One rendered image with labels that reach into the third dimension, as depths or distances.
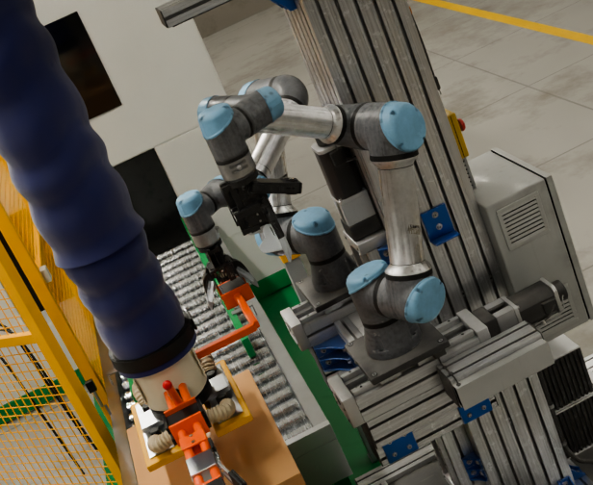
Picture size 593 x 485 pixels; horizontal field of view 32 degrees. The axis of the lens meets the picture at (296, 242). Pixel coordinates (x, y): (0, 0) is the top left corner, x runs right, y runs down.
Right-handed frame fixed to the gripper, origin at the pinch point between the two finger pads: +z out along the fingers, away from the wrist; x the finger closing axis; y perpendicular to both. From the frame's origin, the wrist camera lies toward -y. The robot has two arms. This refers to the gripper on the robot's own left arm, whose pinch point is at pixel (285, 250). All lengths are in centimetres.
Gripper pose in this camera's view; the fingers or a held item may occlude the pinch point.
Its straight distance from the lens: 226.4
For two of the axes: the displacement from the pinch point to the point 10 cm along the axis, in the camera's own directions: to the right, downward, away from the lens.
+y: -8.9, 4.4, -1.1
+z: 3.7, 8.4, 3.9
